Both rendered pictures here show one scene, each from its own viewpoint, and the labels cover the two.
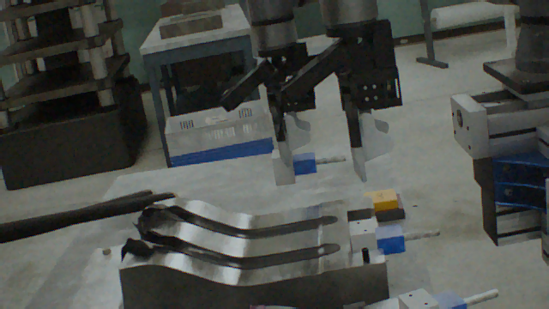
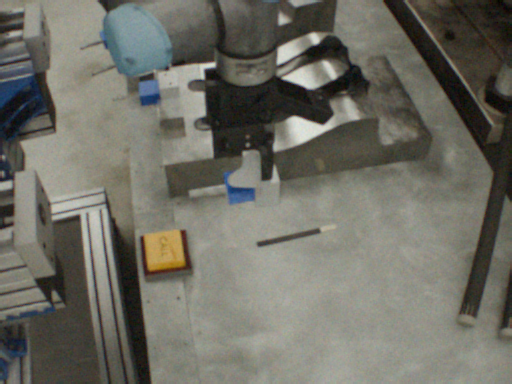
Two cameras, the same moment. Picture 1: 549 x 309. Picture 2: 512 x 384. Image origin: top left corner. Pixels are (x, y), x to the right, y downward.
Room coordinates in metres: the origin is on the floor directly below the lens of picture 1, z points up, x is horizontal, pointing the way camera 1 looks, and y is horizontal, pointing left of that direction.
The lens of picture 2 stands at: (1.76, -0.18, 1.56)
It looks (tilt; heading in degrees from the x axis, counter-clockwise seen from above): 51 degrees down; 163
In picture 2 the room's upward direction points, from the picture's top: straight up
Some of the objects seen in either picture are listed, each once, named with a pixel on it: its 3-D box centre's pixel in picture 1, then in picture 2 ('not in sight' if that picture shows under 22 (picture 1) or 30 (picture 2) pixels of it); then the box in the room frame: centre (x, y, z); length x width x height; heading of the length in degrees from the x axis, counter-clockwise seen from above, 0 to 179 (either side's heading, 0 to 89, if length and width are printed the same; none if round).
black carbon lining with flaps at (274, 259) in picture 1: (223, 233); (282, 80); (1.04, 0.10, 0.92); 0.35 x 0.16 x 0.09; 84
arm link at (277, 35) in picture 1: (274, 34); (246, 58); (1.27, -0.04, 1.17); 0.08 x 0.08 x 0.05
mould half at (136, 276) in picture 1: (220, 259); (291, 102); (1.05, 0.11, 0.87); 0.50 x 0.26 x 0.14; 84
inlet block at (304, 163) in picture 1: (310, 162); (232, 187); (1.27, -0.06, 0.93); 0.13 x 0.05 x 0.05; 85
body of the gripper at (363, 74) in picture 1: (363, 66); not in sight; (0.97, -0.14, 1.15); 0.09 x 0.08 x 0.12; 84
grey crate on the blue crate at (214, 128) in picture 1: (217, 127); not in sight; (4.21, 0.31, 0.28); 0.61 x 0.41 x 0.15; 92
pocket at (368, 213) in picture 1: (362, 226); (173, 135); (1.08, -0.12, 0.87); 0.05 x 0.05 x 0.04; 84
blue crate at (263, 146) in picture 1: (222, 155); not in sight; (4.22, 0.31, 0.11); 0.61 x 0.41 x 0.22; 92
